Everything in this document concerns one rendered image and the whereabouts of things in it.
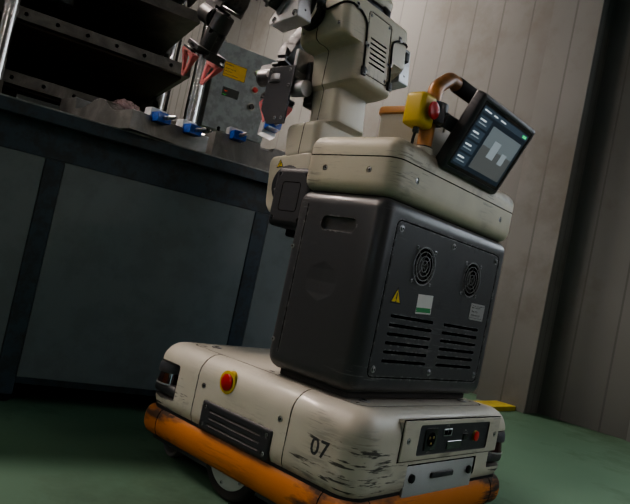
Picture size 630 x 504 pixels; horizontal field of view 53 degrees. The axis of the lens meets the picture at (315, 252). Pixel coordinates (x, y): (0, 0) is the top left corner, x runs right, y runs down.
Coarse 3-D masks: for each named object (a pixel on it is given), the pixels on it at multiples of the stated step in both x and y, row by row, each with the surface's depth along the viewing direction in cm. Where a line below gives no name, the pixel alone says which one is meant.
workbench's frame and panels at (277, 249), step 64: (0, 128) 169; (64, 128) 175; (0, 192) 170; (64, 192) 177; (128, 192) 185; (192, 192) 194; (256, 192) 204; (0, 256) 171; (64, 256) 178; (128, 256) 186; (192, 256) 195; (256, 256) 205; (0, 320) 172; (64, 320) 179; (128, 320) 188; (192, 320) 197; (256, 320) 207; (0, 384) 172; (64, 384) 181; (128, 384) 189
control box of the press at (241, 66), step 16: (224, 48) 288; (240, 48) 292; (224, 64) 288; (240, 64) 292; (256, 64) 296; (208, 80) 289; (224, 80) 289; (240, 80) 292; (208, 96) 286; (224, 96) 289; (240, 96) 293; (256, 96) 297; (208, 112) 286; (224, 112) 290; (240, 112) 293; (256, 112) 297; (224, 128) 290; (240, 128) 294; (256, 128) 298
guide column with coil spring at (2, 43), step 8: (8, 0) 237; (16, 0) 238; (8, 8) 237; (16, 8) 239; (0, 16) 238; (8, 16) 237; (16, 16) 240; (0, 24) 237; (8, 24) 237; (0, 32) 237; (8, 32) 238; (0, 40) 237; (8, 40) 238; (0, 48) 237; (8, 48) 239; (0, 56) 237; (0, 64) 237; (0, 72) 237
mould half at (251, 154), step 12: (216, 132) 198; (216, 144) 199; (228, 144) 201; (240, 144) 202; (252, 144) 204; (228, 156) 201; (240, 156) 203; (252, 156) 205; (264, 156) 207; (276, 156) 209; (264, 168) 207
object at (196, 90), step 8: (176, 0) 333; (184, 0) 333; (200, 40) 273; (176, 48) 334; (168, 56) 331; (200, 56) 271; (200, 64) 270; (200, 72) 270; (192, 80) 271; (192, 88) 270; (200, 88) 271; (160, 96) 330; (192, 96) 270; (200, 96) 271; (160, 104) 331; (192, 104) 270; (200, 104) 272; (184, 112) 271; (192, 112) 270; (192, 120) 270
